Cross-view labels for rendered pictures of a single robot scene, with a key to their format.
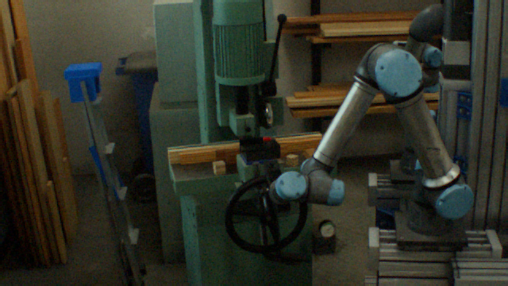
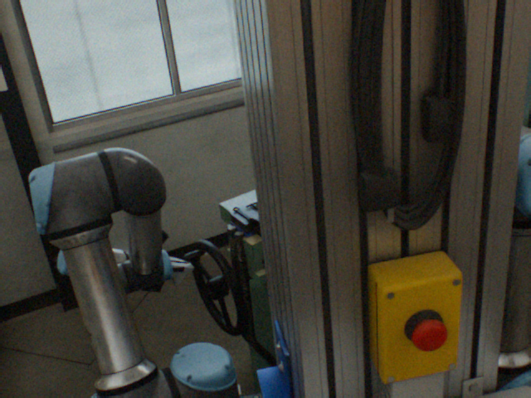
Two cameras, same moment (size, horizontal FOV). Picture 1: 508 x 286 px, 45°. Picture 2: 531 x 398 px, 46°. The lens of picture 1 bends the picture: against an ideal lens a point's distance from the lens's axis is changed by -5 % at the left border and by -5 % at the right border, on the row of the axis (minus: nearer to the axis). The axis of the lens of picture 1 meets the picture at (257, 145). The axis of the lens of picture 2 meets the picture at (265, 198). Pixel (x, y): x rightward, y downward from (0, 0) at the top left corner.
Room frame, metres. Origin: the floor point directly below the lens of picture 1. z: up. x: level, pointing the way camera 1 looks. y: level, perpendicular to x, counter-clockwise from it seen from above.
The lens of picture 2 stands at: (1.69, -1.45, 1.85)
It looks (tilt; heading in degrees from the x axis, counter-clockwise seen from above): 28 degrees down; 73
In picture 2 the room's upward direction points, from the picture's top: 7 degrees counter-clockwise
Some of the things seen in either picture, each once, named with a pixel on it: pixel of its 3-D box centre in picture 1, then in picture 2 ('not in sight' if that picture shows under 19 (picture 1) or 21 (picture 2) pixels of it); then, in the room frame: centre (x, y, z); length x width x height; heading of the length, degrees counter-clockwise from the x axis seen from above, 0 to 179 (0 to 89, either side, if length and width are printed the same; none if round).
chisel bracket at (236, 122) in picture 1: (241, 123); not in sight; (2.31, 0.06, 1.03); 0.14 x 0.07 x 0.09; 13
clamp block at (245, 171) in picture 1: (259, 170); (260, 240); (2.11, -0.01, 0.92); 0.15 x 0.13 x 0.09; 103
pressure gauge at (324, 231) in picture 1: (326, 229); not in sight; (2.14, -0.25, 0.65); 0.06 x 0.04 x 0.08; 103
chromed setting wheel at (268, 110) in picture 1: (266, 114); not in sight; (2.45, -0.04, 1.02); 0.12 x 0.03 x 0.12; 13
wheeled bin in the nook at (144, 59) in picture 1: (169, 122); not in sight; (4.17, 0.60, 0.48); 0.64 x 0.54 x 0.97; 98
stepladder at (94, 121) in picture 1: (107, 180); not in sight; (2.90, 0.75, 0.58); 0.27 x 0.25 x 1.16; 95
